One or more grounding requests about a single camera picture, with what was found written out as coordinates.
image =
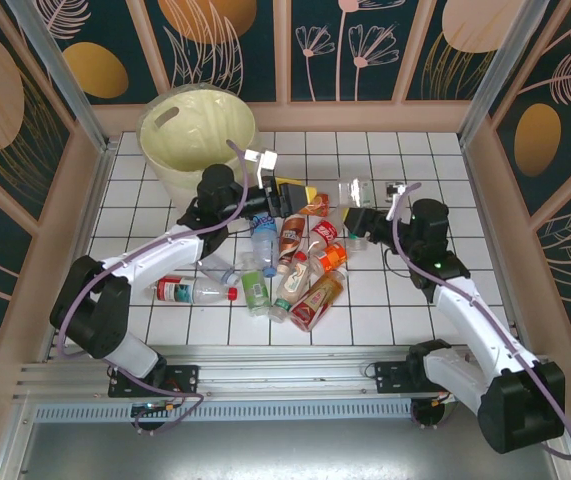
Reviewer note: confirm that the clear bottle red teal label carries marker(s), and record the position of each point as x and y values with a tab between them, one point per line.
175	291

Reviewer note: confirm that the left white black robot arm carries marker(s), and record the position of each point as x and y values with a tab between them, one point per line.
155	257

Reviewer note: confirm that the orange label plastic bottle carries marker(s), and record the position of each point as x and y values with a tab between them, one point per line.
334	256

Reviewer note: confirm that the clear bottle green label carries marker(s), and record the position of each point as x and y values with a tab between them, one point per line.
352	192

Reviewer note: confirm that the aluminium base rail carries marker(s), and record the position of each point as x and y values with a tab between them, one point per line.
285	375

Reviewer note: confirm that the grey metal plate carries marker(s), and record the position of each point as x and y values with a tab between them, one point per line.
285	450

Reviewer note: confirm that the clear bottle brown cap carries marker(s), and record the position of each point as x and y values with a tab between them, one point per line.
337	216

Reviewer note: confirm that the aluminium frame post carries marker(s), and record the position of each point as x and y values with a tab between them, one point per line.
63	75
501	75

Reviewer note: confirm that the cream label plastic bottle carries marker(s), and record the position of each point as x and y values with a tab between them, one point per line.
292	285

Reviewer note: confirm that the red cola label bottle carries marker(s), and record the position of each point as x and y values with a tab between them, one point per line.
326	231

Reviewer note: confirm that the right black mount plate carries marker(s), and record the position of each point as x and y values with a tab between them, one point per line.
390	377

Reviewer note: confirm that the left black mount plate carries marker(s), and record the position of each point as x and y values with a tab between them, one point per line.
185	380

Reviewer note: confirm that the brown label plastic bottle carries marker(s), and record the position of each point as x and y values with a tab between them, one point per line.
291	237

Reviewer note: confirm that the amber tea bottle red label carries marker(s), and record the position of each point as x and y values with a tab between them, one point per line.
315	300

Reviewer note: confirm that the aluminium side rail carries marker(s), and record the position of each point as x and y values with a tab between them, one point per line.
96	200
482	200

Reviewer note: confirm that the black mount plate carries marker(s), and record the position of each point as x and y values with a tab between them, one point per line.
390	377
185	380

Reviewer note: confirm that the green label plastic bottle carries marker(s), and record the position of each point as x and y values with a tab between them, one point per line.
254	292

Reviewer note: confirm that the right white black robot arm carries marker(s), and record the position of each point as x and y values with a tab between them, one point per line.
475	325

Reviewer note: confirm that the crushed clear plastic bottle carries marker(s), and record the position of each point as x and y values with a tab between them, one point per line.
220	274

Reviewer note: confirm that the cream plastic bin with liner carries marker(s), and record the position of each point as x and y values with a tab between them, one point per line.
200	130

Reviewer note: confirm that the clear bottle blue label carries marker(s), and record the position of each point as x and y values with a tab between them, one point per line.
264	245

